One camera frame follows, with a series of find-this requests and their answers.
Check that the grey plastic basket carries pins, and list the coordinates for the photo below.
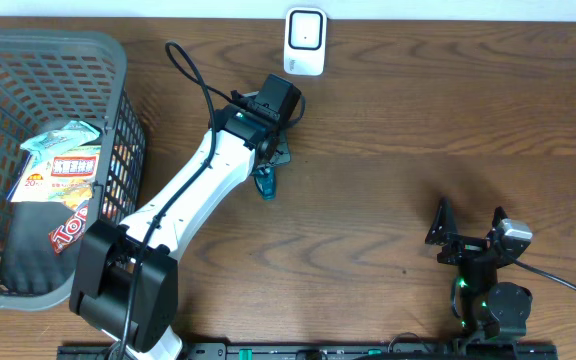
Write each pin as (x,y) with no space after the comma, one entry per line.
(47,79)

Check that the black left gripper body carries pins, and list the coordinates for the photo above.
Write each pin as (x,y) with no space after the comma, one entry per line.
(270,134)

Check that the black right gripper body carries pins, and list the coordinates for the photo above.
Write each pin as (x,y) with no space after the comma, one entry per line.
(464,248)

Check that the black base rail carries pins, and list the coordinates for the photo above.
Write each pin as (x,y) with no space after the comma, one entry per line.
(399,350)

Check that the blue liquid bottle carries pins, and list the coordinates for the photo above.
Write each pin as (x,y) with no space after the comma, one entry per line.
(265,182)

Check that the red candy bar wrapper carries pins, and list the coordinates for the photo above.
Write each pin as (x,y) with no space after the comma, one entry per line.
(71,230)

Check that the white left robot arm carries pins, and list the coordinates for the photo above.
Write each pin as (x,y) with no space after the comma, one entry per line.
(126,280)

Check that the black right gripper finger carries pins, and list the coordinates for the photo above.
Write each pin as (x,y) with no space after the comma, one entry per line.
(444,228)
(498,217)

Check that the white barcode scanner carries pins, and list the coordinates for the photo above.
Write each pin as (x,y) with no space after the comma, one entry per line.
(305,41)

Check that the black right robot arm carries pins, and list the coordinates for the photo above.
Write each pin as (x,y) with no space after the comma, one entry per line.
(490,310)

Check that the teal wet wipes pack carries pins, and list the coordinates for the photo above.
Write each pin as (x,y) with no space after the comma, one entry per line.
(56,142)

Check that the yellow snack bag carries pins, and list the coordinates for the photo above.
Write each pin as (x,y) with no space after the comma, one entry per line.
(67,178)

